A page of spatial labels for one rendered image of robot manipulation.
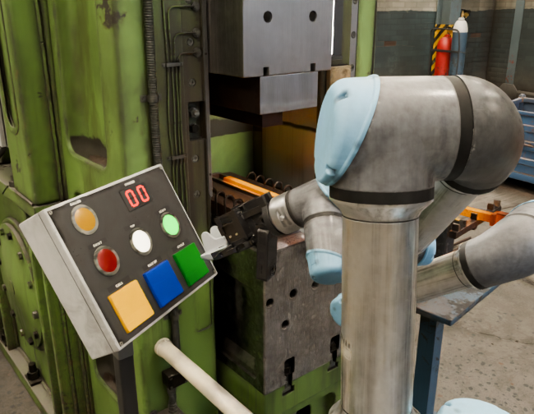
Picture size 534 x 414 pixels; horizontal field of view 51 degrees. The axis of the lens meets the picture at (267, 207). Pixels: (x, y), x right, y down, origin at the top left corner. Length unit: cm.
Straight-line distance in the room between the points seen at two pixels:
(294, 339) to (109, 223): 78
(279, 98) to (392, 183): 92
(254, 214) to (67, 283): 36
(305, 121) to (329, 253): 95
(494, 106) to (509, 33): 1017
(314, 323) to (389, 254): 112
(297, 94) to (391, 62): 804
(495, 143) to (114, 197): 75
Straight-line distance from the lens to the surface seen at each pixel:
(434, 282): 117
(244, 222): 110
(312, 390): 188
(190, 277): 121
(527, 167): 536
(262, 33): 143
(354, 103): 58
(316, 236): 97
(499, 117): 63
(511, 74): 1075
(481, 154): 63
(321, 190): 99
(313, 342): 177
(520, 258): 111
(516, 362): 290
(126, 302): 108
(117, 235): 112
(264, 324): 159
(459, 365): 280
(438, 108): 61
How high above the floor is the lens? 153
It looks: 20 degrees down
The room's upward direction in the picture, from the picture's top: straight up
